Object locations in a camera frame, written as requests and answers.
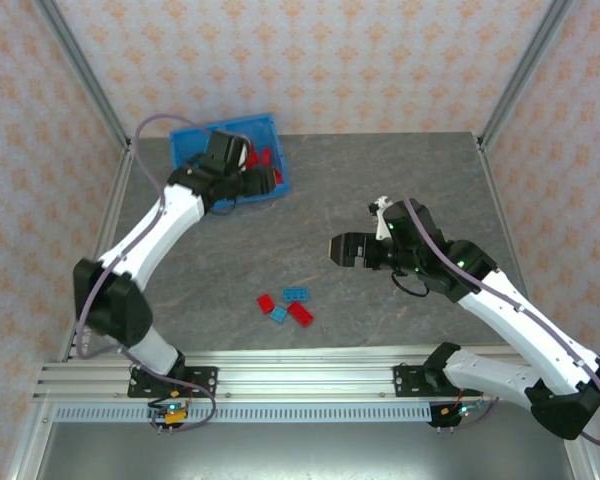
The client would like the blue plastic bin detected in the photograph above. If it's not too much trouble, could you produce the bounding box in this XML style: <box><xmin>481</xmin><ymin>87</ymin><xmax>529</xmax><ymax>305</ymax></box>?
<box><xmin>169</xmin><ymin>113</ymin><xmax>292</xmax><ymax>211</ymax></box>

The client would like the aluminium table side bar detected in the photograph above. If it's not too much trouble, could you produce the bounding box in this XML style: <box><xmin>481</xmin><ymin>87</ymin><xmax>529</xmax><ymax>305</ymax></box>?
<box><xmin>477</xmin><ymin>134</ymin><xmax>537</xmax><ymax>311</ymax></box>

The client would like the aluminium table end bar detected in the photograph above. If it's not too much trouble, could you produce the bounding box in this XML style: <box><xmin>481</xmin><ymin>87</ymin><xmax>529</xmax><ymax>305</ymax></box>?
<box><xmin>277</xmin><ymin>130</ymin><xmax>481</xmax><ymax>138</ymax></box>

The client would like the small controller board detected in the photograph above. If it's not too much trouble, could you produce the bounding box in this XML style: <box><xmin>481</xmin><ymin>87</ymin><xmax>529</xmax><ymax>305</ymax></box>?
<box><xmin>429</xmin><ymin>398</ymin><xmax>487</xmax><ymax>432</ymax></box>
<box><xmin>148</xmin><ymin>398</ymin><xmax>190</xmax><ymax>434</ymax></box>

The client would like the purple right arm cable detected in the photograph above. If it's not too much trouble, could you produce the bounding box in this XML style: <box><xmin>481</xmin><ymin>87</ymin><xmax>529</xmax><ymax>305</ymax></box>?
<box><xmin>402</xmin><ymin>198</ymin><xmax>600</xmax><ymax>446</ymax></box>

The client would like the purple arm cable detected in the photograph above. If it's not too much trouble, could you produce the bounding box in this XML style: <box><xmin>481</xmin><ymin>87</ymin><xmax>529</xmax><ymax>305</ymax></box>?
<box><xmin>75</xmin><ymin>113</ymin><xmax>218</xmax><ymax>432</ymax></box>
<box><xmin>402</xmin><ymin>198</ymin><xmax>600</xmax><ymax>446</ymax></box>

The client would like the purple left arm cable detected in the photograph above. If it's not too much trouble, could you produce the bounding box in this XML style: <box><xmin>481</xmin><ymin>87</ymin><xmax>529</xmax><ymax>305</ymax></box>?
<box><xmin>75</xmin><ymin>113</ymin><xmax>218</xmax><ymax>432</ymax></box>

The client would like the wide aluminium table rail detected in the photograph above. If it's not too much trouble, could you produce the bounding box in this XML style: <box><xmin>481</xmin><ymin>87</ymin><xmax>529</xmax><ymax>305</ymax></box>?
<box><xmin>32</xmin><ymin>344</ymin><xmax>531</xmax><ymax>404</ymax></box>

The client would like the aluminium frame upright post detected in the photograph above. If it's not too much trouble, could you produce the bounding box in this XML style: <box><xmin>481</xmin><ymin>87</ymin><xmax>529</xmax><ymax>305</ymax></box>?
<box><xmin>476</xmin><ymin>0</ymin><xmax>575</xmax><ymax>152</ymax></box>
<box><xmin>32</xmin><ymin>0</ymin><xmax>132</xmax><ymax>152</ymax></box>

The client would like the slotted gray cable duct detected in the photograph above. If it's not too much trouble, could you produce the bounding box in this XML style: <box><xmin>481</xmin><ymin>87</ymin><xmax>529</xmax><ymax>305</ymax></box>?
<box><xmin>54</xmin><ymin>403</ymin><xmax>434</xmax><ymax>424</ymax></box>

